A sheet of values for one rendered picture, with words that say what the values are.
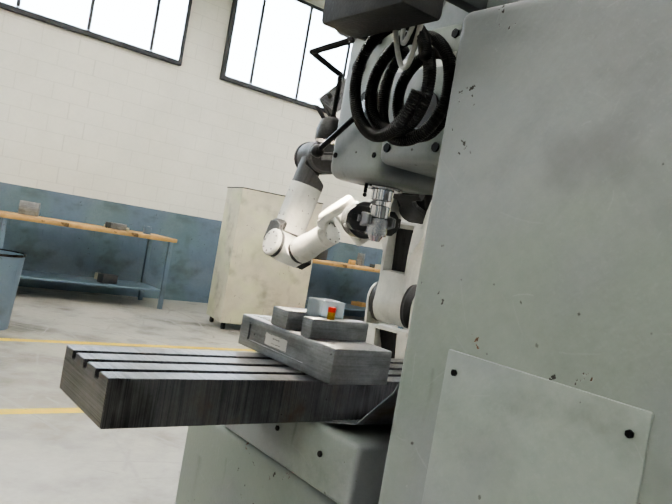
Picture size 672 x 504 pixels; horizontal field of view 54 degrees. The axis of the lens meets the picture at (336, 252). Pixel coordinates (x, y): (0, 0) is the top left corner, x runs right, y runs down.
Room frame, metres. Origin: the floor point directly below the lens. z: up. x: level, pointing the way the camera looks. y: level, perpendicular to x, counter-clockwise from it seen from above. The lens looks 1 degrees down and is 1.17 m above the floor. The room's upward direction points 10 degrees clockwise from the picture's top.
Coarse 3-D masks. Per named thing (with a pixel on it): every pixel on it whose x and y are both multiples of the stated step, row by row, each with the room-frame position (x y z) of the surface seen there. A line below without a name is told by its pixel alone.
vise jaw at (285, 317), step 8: (280, 312) 1.40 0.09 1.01; (288, 312) 1.38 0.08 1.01; (296, 312) 1.39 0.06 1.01; (304, 312) 1.41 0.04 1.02; (272, 320) 1.42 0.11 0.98; (280, 320) 1.40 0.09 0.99; (288, 320) 1.38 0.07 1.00; (296, 320) 1.39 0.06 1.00; (288, 328) 1.38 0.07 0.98; (296, 328) 1.40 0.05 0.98
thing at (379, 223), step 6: (372, 210) 1.45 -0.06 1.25; (378, 210) 1.44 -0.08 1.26; (372, 216) 1.45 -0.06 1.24; (378, 216) 1.44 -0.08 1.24; (384, 216) 1.45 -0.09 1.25; (372, 222) 1.45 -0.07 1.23; (378, 222) 1.44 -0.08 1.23; (384, 222) 1.45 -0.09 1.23; (366, 228) 1.46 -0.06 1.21; (372, 228) 1.45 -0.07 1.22; (378, 228) 1.44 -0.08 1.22; (384, 228) 1.45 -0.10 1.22; (372, 234) 1.44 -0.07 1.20; (378, 234) 1.44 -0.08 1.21; (384, 234) 1.45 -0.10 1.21
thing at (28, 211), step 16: (32, 208) 7.54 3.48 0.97; (0, 224) 7.00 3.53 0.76; (64, 224) 7.33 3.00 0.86; (80, 224) 7.55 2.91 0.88; (112, 224) 7.93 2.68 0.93; (0, 240) 6.98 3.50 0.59; (160, 240) 8.02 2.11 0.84; (176, 240) 8.15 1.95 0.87; (320, 256) 10.06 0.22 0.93; (32, 272) 7.70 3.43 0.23; (96, 272) 8.13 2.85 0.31; (144, 272) 8.65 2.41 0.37; (128, 288) 7.90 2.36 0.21; (144, 288) 8.04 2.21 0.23; (160, 288) 8.15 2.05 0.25; (160, 304) 8.13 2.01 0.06; (352, 304) 10.71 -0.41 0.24
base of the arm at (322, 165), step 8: (312, 144) 1.84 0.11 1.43; (320, 144) 1.84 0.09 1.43; (296, 152) 1.95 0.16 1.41; (328, 152) 1.85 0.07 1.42; (296, 160) 1.96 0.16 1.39; (312, 160) 1.83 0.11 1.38; (320, 160) 1.84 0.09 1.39; (328, 160) 1.85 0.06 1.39; (312, 168) 1.85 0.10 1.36; (320, 168) 1.84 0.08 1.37; (328, 168) 1.85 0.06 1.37
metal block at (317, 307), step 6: (312, 300) 1.39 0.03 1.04; (318, 300) 1.38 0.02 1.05; (324, 300) 1.38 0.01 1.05; (330, 300) 1.41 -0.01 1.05; (312, 306) 1.39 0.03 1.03; (318, 306) 1.38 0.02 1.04; (324, 306) 1.37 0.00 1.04; (330, 306) 1.38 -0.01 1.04; (336, 306) 1.39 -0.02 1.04; (342, 306) 1.40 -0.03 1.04; (306, 312) 1.41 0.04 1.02; (312, 312) 1.39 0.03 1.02; (318, 312) 1.37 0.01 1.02; (324, 312) 1.37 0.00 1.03; (336, 312) 1.39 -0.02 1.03; (342, 312) 1.40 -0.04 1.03; (336, 318) 1.39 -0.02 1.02; (342, 318) 1.40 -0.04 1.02
